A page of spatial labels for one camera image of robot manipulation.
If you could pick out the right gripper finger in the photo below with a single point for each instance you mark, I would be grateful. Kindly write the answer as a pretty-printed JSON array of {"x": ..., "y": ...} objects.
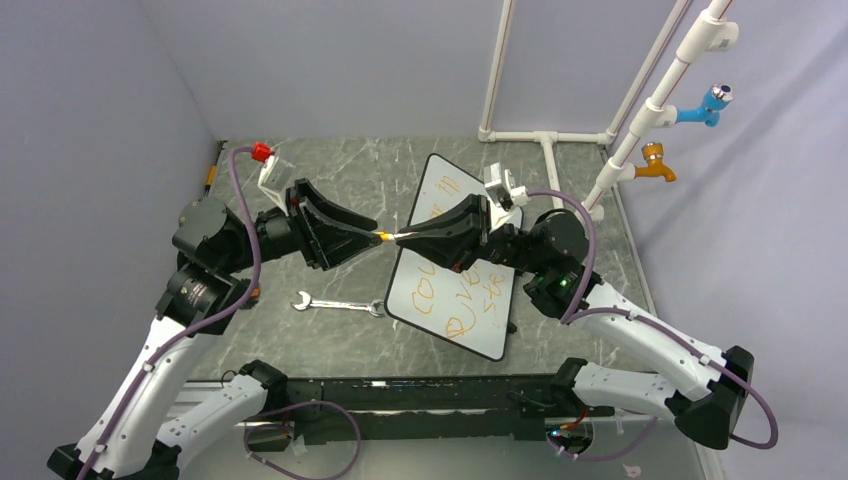
[
  {"x": 454, "y": 252},
  {"x": 465, "y": 217}
]

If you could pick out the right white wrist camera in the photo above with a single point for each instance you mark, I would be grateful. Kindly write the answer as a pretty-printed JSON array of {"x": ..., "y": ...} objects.
[{"x": 506, "y": 197}]

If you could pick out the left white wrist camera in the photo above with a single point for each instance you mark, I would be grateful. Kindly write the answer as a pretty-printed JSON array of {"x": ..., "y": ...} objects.
[{"x": 274, "y": 174}]

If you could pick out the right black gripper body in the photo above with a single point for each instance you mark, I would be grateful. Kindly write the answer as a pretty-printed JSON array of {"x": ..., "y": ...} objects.
[{"x": 504, "y": 244}]

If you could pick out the white pvc pipe frame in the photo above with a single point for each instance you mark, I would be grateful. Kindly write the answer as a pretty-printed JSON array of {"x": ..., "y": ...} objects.
[{"x": 594, "y": 71}]

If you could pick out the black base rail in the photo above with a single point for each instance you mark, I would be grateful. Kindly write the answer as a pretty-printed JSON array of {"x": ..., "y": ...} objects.
[{"x": 521, "y": 407}]

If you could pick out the blue tap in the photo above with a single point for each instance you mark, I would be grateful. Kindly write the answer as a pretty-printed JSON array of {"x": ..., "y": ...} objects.
[{"x": 716, "y": 99}]

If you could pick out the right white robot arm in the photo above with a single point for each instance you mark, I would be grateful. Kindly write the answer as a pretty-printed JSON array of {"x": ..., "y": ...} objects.
[{"x": 701, "y": 389}]

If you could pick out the black-framed whiteboard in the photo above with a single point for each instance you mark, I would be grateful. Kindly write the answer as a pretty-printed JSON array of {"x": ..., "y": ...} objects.
[{"x": 470, "y": 309}]

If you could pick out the orange tap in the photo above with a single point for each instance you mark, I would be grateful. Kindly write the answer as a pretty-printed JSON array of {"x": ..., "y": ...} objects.
[{"x": 653, "y": 154}]

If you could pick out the silver wrench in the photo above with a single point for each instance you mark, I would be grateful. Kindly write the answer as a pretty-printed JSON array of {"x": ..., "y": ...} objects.
[{"x": 307, "y": 301}]

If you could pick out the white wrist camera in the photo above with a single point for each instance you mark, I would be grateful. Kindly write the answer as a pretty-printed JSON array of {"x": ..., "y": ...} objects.
[
  {"x": 274, "y": 174},
  {"x": 506, "y": 197}
]

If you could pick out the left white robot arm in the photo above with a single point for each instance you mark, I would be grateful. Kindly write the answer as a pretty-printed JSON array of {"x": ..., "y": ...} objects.
[{"x": 220, "y": 254}]

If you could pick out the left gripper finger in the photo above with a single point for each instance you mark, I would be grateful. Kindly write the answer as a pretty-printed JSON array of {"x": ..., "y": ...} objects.
[
  {"x": 335, "y": 243},
  {"x": 306, "y": 191}
]

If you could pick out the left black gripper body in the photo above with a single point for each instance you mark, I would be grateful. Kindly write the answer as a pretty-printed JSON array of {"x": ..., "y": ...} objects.
[{"x": 295, "y": 218}]

